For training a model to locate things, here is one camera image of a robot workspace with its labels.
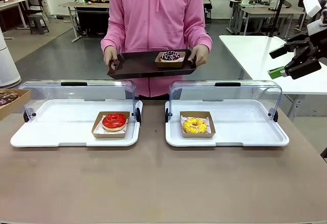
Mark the white desk with metal legs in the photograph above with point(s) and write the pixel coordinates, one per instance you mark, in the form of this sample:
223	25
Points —
12	2

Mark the person's right forearm pink sleeve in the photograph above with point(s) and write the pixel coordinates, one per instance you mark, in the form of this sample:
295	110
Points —
110	37

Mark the person's left hand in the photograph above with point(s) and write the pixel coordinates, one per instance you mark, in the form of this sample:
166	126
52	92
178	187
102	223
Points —
200	55

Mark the person's pink hoodie torso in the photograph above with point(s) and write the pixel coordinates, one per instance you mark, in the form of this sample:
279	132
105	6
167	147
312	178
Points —
153	17

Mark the grey plastic stool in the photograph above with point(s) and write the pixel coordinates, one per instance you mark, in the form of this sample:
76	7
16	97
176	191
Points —
38	24

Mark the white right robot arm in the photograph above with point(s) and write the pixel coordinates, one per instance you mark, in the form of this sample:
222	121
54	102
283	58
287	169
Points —
319	29

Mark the large white table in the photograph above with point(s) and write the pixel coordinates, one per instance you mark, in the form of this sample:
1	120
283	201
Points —
255	55

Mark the person's right hand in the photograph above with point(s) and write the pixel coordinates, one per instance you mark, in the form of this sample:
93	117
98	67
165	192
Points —
111	55

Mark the white cylindrical air purifier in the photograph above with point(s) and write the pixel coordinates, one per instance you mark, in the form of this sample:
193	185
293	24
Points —
7	63

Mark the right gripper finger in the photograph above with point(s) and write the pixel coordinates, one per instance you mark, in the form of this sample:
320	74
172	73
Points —
304	66
299	46

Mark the black tripod pole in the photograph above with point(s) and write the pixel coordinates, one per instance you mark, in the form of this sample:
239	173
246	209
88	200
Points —
279	6

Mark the black box under table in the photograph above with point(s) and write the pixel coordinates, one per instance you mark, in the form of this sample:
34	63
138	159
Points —
92	22

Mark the black lid hinge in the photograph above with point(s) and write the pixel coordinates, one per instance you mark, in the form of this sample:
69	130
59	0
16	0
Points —
166	115
138	115
26	115
275	115

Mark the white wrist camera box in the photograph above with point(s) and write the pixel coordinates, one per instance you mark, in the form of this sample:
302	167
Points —
311	4

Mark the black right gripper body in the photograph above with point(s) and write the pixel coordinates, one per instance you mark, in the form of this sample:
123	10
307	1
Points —
322	50

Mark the red glazed donut in box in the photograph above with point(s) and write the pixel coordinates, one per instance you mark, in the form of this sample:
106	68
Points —
107	135

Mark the white display case base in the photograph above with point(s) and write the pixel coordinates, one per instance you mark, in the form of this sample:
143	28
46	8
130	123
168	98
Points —
64	121
242	124

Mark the clear display case lid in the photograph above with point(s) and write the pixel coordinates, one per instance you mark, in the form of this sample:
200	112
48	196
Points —
76	91
230	92

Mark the chocolate donut with nut bits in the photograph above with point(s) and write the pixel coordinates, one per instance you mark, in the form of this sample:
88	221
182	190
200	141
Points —
7	97

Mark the dark brown serving tray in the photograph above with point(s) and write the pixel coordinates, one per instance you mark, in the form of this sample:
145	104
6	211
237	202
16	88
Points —
138	65

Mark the person's left forearm pink sleeve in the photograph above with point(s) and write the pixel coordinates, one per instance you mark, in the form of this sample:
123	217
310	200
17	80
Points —
203	37

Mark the beige background table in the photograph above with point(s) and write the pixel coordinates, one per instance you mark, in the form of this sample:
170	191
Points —
268	10
76	4

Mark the paper liner under yellow donut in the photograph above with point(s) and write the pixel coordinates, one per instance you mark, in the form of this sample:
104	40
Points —
209	128

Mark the yellow sprinkled donut in box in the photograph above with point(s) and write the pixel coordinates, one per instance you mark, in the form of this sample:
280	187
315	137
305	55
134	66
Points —
199	135

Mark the dark donut with coloured sprinkles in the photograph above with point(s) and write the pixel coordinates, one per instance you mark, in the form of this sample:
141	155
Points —
166	55

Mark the cardboard box of chocolate donut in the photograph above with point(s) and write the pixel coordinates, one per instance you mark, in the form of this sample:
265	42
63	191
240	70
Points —
15	109

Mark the black office chair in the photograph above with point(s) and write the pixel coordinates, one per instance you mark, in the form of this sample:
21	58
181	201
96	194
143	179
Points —
34	0

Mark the chocolate sprinkled donut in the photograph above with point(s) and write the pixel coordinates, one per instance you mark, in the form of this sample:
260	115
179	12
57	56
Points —
168	64

